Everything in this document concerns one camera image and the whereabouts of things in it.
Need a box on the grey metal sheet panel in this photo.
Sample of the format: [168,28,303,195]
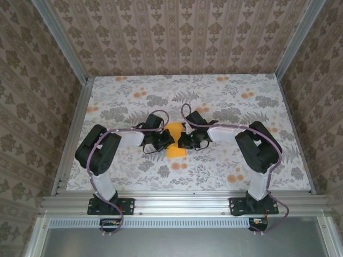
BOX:
[25,216,343,257]

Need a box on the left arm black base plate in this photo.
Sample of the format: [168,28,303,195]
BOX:
[87,197,135,216]

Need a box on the floral patterned table cover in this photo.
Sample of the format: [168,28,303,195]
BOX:
[65,74,314,192]

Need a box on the aluminium cross rail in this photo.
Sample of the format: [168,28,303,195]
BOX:
[40,194,332,216]

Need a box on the aluminium upright post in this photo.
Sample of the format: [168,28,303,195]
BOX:
[274,0,326,79]
[32,0,90,84]

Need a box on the black electronics board with wires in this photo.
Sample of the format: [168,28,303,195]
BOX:
[248,216,269,231]
[99,218,122,233]

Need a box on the aluminium side rail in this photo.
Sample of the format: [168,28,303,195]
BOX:
[50,77,94,196]
[277,77,317,195]

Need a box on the grey slotted cable duct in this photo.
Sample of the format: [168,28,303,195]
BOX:
[49,217,249,229]

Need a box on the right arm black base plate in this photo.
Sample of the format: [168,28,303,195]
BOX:
[229,197,279,216]

